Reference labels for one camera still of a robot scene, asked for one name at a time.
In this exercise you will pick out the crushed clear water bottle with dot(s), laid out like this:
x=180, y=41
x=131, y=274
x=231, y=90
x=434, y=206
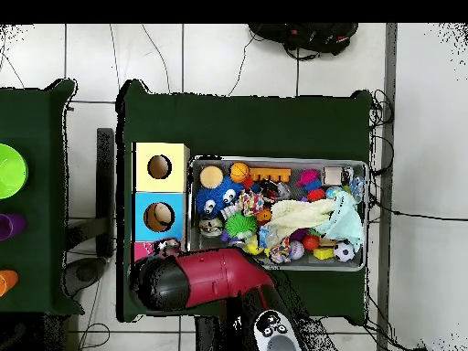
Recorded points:
x=267, y=234

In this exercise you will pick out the cream waffle cloth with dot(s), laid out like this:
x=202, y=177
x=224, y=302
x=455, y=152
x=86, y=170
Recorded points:
x=299, y=215

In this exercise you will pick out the mint green waffle cloth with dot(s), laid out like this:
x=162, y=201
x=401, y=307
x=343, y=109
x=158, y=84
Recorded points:
x=347, y=219

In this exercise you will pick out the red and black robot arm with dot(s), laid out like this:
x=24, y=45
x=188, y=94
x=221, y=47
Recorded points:
x=219, y=278

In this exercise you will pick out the wooden box with three holes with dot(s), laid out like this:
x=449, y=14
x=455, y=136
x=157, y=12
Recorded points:
x=142, y=182

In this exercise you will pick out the shallow clear mesh bin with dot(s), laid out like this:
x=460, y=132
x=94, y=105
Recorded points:
x=329, y=266

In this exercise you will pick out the blue fuzzy monster toy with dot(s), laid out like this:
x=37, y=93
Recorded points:
x=215, y=197

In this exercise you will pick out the green spiky ball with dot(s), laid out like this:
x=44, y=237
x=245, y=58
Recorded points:
x=240, y=225

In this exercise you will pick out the tan round foam disc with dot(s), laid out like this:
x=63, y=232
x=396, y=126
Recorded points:
x=211, y=176

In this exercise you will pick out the orange toy basketball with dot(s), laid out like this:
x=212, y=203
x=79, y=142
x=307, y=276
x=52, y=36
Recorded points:
x=239, y=172

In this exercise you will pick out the orange plastic building block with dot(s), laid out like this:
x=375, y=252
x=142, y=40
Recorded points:
x=270, y=173

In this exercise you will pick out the purple spiky ball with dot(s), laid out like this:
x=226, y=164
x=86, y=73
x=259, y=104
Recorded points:
x=298, y=234

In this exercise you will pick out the dark green table cloth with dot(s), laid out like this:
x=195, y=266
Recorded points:
x=36, y=237
x=237, y=128

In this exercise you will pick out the purple cup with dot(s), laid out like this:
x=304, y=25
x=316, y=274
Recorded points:
x=12, y=226

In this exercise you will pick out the orange cup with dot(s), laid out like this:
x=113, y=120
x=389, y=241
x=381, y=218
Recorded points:
x=7, y=281

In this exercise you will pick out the lime green bowl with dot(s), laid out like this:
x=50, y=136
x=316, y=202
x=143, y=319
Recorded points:
x=11, y=172

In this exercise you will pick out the small soccer ball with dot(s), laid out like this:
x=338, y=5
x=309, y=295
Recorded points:
x=343, y=251

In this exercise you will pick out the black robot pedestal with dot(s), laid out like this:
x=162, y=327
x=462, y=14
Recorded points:
x=206, y=340

